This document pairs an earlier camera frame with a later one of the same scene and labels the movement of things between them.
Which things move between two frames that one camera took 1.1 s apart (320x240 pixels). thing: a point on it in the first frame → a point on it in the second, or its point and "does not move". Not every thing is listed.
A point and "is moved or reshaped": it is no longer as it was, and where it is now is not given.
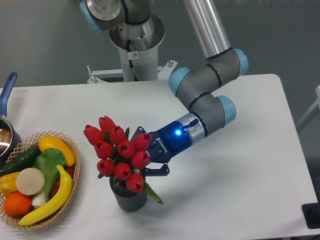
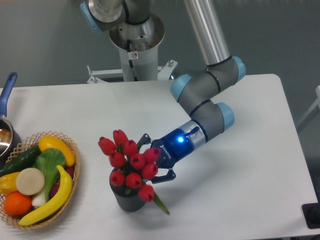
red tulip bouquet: x=121 y=155 is moved or reshaped
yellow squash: x=49 y=142 does not move
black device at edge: x=311 y=214 does not move
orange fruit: x=17 y=204 does not move
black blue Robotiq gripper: x=168 y=141 → x=174 y=146
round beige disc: x=30 y=181 does not move
